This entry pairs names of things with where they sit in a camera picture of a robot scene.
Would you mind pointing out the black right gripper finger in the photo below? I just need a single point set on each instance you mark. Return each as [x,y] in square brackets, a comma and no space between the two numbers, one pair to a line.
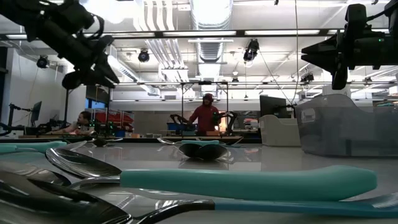
[326,62]
[326,46]

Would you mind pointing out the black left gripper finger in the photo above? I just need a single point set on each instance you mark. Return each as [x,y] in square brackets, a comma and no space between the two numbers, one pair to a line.
[96,81]
[107,71]

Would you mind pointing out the black background robot arm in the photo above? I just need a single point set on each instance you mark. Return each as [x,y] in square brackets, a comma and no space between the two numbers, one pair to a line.
[231,118]
[178,119]

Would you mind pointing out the black ceiling spotlight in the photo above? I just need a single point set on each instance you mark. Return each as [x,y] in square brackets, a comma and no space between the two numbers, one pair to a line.
[43,62]
[307,78]
[143,56]
[251,51]

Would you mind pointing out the person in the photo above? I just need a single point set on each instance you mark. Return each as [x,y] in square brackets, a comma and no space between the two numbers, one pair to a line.
[205,118]
[82,119]

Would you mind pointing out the black overhead light beam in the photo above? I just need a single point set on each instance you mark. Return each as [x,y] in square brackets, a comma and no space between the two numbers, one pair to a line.
[158,34]

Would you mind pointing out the black computer monitor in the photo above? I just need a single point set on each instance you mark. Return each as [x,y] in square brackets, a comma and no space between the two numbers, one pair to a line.
[36,112]
[273,106]

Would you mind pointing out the grey plastic bin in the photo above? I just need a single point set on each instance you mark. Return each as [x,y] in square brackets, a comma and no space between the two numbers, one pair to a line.
[357,130]

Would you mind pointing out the frosted clear plastic bin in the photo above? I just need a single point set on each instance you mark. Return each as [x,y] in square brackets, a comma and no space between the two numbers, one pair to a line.
[280,133]

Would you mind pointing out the blue background bin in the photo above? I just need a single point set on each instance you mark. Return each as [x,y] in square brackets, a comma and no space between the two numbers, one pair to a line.
[174,126]

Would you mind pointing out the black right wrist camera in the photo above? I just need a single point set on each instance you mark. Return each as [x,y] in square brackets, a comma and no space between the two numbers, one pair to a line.
[356,15]

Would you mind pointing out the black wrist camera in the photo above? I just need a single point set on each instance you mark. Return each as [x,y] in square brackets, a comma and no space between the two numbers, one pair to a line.
[77,17]
[356,15]

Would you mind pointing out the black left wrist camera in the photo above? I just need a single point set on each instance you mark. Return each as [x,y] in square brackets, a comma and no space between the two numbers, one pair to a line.
[77,17]

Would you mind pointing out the black aluminium table frame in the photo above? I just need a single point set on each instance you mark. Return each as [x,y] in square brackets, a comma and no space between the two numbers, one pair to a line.
[140,140]

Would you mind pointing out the black background station frame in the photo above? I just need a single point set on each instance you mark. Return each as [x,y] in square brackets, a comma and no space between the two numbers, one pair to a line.
[182,105]

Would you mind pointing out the ribbed silver ceiling duct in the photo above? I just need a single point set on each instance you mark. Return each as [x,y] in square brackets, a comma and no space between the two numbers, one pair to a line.
[211,49]

